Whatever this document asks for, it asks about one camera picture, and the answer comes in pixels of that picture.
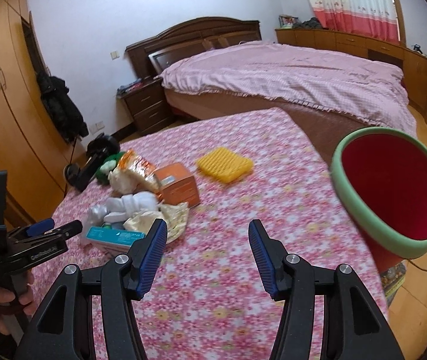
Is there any teal medicine box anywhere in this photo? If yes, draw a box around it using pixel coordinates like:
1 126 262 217
86 227 145 255

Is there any yellow foam net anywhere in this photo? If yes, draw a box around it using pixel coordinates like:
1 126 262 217
196 147 253 184

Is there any silver foil wrapper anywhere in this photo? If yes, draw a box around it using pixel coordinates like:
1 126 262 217
80 205 109 245

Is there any crumpled white tissue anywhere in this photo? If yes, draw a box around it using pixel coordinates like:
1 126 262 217
108 168 138 195

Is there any green plush toy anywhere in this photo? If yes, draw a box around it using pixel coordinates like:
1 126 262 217
95 151 125 185

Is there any black dumbbell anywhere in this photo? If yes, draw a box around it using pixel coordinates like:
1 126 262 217
64 133 120 192

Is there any orange snack bag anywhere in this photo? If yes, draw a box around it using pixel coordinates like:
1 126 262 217
118 150 160 194

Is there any wooden wardrobe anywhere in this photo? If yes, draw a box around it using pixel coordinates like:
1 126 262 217
0 0 85 226

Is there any orange cardboard box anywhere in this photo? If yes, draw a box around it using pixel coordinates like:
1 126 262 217
154 163 201 207

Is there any black hanging jacket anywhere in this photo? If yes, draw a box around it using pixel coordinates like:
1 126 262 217
36 72 89 144

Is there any dark wooden nightstand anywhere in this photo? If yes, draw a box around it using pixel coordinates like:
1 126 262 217
121 78 172 135

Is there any red bin green rim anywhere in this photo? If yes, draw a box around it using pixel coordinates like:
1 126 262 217
330 127 427 272

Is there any dark wooden headboard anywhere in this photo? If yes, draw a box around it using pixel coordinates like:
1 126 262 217
126 16 261 78

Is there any bed with pink cover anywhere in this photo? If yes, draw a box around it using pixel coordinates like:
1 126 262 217
159 41 417 164

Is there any long wooden cabinet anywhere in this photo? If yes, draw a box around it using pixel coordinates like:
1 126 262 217
274 26 427 147

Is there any pink white curtain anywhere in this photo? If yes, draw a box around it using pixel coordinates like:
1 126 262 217
309 0 401 44

